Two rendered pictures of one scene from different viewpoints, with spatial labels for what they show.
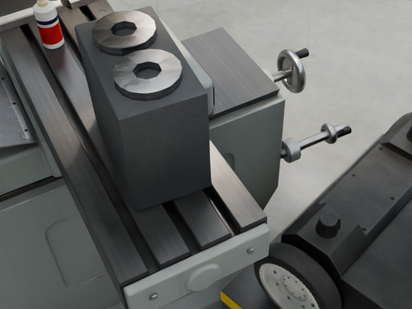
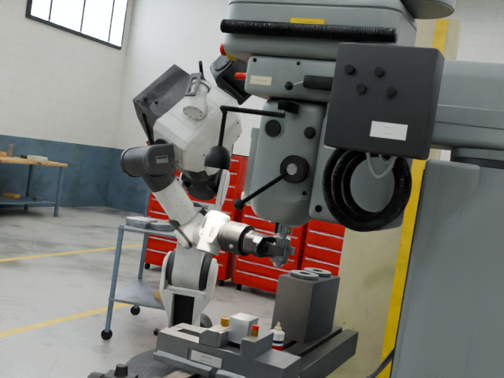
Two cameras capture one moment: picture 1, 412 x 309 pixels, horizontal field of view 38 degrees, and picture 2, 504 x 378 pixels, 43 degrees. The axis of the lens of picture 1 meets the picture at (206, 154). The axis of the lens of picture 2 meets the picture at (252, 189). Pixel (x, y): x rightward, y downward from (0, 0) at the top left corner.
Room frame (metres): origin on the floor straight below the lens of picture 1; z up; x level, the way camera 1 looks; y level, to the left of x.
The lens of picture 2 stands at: (2.13, 1.51, 1.47)
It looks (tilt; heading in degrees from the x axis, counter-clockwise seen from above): 3 degrees down; 230
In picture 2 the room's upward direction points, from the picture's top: 9 degrees clockwise
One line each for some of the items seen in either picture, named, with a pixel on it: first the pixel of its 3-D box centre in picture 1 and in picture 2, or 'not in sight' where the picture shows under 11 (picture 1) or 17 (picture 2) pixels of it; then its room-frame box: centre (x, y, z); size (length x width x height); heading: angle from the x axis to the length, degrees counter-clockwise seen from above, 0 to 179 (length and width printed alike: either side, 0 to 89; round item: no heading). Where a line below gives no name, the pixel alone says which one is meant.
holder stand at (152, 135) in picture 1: (143, 103); (306, 302); (0.65, 0.09, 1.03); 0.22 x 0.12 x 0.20; 21
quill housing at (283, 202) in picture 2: not in sight; (295, 163); (0.95, 0.26, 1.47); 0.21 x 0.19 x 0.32; 25
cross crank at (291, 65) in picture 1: (279, 76); not in sight; (1.17, -0.20, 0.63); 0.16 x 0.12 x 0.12; 115
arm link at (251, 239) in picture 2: not in sight; (253, 243); (0.98, 0.17, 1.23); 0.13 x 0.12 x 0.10; 15
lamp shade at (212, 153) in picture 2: not in sight; (218, 157); (1.07, 0.07, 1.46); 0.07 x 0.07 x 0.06
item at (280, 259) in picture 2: not in sight; (280, 251); (0.95, 0.25, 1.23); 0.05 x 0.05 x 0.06
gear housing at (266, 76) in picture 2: not in sight; (320, 85); (0.94, 0.29, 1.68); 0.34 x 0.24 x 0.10; 115
